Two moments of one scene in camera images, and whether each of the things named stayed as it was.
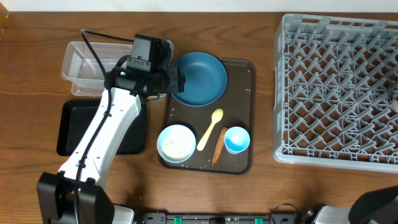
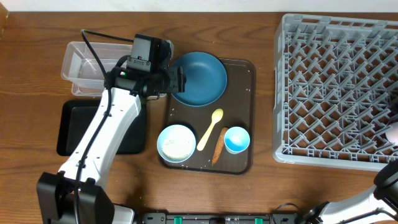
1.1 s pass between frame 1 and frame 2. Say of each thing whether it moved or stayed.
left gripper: stayed
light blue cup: stayed
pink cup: moved
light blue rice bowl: stayed
